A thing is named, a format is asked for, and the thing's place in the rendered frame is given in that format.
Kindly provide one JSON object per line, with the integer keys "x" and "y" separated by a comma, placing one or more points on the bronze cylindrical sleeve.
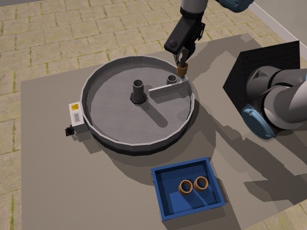
{"x": 203, "y": 180}
{"x": 182, "y": 70}
{"x": 189, "y": 184}

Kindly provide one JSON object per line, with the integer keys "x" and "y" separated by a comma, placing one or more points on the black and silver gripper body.
{"x": 196, "y": 33}

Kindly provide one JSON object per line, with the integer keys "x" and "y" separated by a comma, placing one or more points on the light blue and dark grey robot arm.
{"x": 278, "y": 98}

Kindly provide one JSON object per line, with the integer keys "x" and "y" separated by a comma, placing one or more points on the dark grey cylinder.
{"x": 171, "y": 79}
{"x": 138, "y": 86}
{"x": 138, "y": 96}

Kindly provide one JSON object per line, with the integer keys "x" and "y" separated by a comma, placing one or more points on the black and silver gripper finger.
{"x": 186, "y": 53}
{"x": 176, "y": 57}

